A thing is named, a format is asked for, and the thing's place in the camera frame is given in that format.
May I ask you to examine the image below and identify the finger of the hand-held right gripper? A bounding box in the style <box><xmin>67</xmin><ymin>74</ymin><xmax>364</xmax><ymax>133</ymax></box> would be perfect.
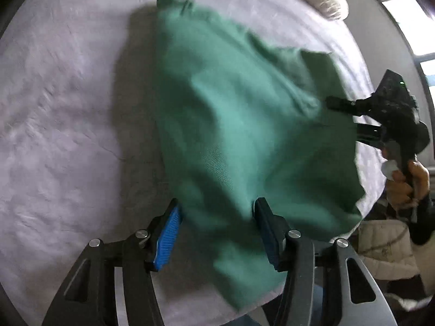
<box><xmin>325</xmin><ymin>96</ymin><xmax>357</xmax><ymax>113</ymax></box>
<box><xmin>355</xmin><ymin>124</ymin><xmax>383</xmax><ymax>143</ymax></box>

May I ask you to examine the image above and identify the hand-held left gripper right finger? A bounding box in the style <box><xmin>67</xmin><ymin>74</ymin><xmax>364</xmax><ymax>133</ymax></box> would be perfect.
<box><xmin>253</xmin><ymin>198</ymin><xmax>398</xmax><ymax>326</ymax></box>

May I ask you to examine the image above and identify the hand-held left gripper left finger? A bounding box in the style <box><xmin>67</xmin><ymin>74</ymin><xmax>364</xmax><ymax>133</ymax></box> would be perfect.
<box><xmin>41</xmin><ymin>198</ymin><xmax>185</xmax><ymax>326</ymax></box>

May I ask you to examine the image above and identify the green shirt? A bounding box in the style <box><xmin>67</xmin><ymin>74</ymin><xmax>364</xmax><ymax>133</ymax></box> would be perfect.
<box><xmin>152</xmin><ymin>0</ymin><xmax>366</xmax><ymax>313</ymax></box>

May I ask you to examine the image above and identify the person's right forearm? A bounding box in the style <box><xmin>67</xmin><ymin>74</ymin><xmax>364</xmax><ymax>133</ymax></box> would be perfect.
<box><xmin>407</xmin><ymin>193</ymin><xmax>435</xmax><ymax>246</ymax></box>

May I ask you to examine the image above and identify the person's right hand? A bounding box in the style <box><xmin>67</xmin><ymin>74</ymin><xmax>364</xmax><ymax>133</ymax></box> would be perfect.
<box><xmin>381</xmin><ymin>159</ymin><xmax>431</xmax><ymax>211</ymax></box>

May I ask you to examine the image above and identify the window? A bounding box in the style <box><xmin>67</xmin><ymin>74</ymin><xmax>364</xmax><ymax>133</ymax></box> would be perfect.
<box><xmin>361</xmin><ymin>0</ymin><xmax>435</xmax><ymax>90</ymax></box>

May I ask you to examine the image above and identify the white puffy jacket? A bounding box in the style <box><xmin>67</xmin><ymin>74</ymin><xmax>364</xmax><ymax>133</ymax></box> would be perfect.
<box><xmin>356</xmin><ymin>219</ymin><xmax>427</xmax><ymax>283</ymax></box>

